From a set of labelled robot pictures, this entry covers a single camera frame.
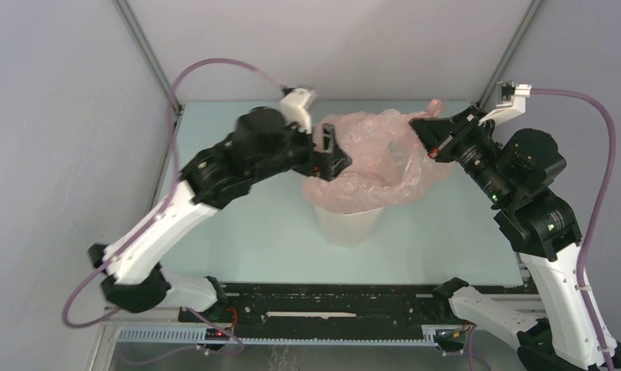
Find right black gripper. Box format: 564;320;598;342
408;104;510;206

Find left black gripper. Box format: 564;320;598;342
251;114;352;184

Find pink plastic trash bag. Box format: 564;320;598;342
302;100;452;214

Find white trash bin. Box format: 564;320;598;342
314;206;384;248

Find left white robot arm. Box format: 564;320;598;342
88;107;352;322

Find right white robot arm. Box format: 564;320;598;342
409;106;621;370

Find small circuit board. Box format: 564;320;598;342
203;328;231;342

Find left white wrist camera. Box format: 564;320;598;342
279;86;316;134

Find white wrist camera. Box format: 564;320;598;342
478;80;532;127
279;86;316;134

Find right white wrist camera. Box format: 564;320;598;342
478;80;532;127

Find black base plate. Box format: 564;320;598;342
202;283;465;339

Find white slotted cable duct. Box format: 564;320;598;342
117;326;437;346

